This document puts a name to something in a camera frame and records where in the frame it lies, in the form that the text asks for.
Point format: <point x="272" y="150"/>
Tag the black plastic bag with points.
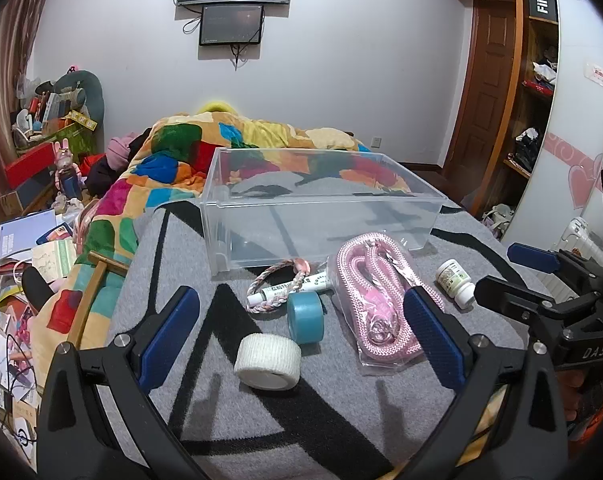
<point x="527" y="147"/>

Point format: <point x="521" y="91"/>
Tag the person's right hand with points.
<point x="579" y="400"/>

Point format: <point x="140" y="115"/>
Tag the wooden wardrobe shelves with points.
<point x="524" y="110"/>

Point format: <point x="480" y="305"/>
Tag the white gauze bandage roll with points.
<point x="271" y="356"/>

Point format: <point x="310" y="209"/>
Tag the pink pouch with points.
<point x="85" y="222"/>

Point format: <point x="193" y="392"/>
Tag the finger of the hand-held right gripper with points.
<point x="531" y="258"/>
<point x="506" y="294"/>

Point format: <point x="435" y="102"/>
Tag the blue tape roll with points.
<point x="306" y="320"/>

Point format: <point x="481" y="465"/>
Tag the clear plastic storage box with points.
<point x="231" y="232"/>

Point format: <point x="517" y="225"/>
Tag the green cardboard box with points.
<point x="74" y="135"/>

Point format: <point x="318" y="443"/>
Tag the pink rabbit toy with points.
<point x="67" y="167"/>

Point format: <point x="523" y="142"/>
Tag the white pill bottle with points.
<point x="454" y="280"/>

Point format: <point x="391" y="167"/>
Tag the yellow plush pillow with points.
<point x="216" y="107"/>

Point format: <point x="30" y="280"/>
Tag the pile of papers and books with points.
<point x="11" y="260"/>

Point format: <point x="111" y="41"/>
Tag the grey black patterned blanket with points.
<point x="331" y="410"/>

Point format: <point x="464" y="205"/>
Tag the brown wooden door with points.
<point x="486" y="90"/>

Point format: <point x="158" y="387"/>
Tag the black lettered box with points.
<point x="540" y="1"/>

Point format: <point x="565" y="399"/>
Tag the white ointment tube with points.
<point x="281" y="290"/>

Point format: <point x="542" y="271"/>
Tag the white wardrobe door with hearts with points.
<point x="576" y="125"/>

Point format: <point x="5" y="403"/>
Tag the wooden massage hammer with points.
<point x="92" y="290"/>

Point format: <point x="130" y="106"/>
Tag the dark clothes pile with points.
<point x="99" y="175"/>

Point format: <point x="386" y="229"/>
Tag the white handbag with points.
<point x="499" y="220"/>

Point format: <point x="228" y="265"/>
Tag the colourful patchwork blanket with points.
<point x="171" y="140"/>

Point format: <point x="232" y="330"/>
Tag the pink knitted hat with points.
<point x="121" y="150"/>

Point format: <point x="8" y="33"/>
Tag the red box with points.
<point x="29" y="165"/>

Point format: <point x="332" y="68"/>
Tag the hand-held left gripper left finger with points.
<point x="169" y="335"/>

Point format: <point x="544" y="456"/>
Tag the small wall monitor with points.
<point x="231" y="24"/>

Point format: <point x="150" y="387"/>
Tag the striped curtain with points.
<point x="6" y="100"/>

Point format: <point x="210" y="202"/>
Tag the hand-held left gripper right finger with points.
<point x="434" y="340"/>

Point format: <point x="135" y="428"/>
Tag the grey neck pillow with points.
<point x="89" y="85"/>

